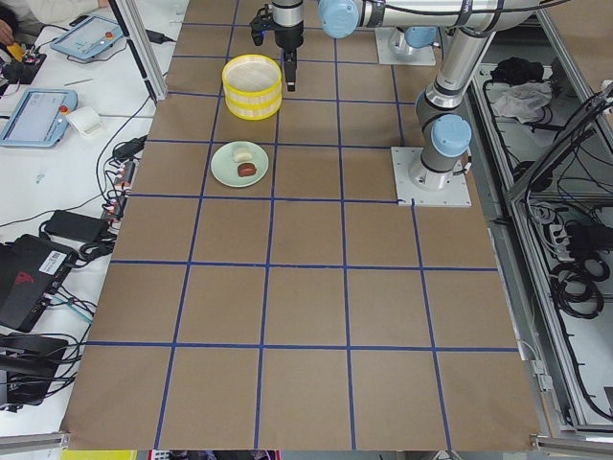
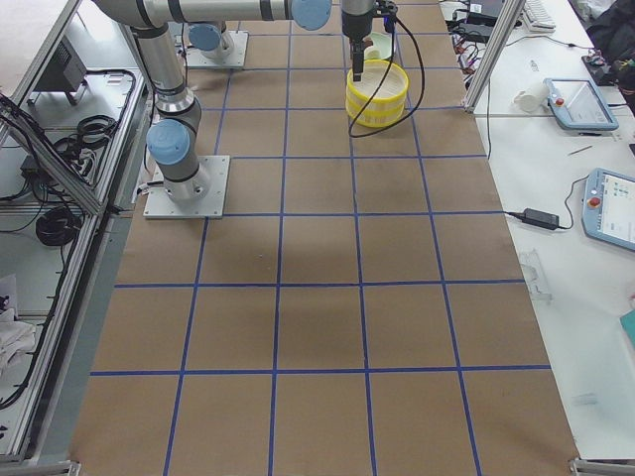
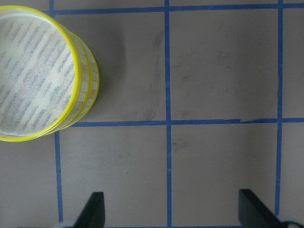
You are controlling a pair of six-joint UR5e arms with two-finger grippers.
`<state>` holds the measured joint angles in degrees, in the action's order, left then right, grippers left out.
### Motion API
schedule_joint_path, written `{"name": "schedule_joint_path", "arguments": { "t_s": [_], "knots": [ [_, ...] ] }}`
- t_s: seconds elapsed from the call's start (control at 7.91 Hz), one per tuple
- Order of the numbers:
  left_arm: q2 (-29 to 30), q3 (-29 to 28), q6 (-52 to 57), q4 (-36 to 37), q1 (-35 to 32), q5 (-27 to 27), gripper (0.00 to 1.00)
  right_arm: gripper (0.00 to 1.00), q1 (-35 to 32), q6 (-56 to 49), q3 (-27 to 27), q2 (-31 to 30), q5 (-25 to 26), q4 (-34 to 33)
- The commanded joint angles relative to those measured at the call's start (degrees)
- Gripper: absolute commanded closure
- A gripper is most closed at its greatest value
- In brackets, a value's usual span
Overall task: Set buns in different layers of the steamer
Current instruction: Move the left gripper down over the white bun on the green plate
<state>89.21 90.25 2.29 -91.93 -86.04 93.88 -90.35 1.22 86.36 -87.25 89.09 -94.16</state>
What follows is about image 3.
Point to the yellow steamer layer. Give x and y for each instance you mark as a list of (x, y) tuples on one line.
[(89, 86), (40, 74)]

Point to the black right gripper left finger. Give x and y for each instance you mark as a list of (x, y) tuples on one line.
[(93, 213)]

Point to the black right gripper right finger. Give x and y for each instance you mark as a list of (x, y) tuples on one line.
[(253, 213)]

